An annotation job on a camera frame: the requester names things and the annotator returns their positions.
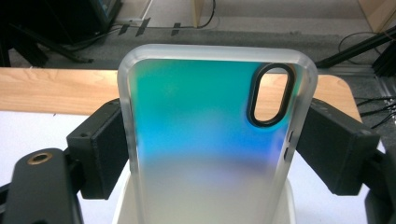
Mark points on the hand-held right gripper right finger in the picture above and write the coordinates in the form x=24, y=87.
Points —
x=336, y=149

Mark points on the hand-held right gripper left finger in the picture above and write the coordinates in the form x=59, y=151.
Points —
x=99, y=149

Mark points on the iridescent blue phone case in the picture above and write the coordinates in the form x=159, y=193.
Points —
x=193, y=124

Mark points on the wooden table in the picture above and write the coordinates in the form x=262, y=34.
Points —
x=62, y=90

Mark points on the white table board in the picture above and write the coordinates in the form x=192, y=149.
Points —
x=31, y=133

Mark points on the black metal stand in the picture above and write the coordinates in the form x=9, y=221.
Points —
x=358, y=49
x=53, y=45

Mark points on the black floor tape strip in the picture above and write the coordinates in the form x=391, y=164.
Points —
x=176, y=29
x=143, y=27
x=124, y=29

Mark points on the black cabinet with glass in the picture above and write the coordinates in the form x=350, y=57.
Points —
x=77, y=15

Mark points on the light wooden shelf unit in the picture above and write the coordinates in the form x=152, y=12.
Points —
x=376, y=12

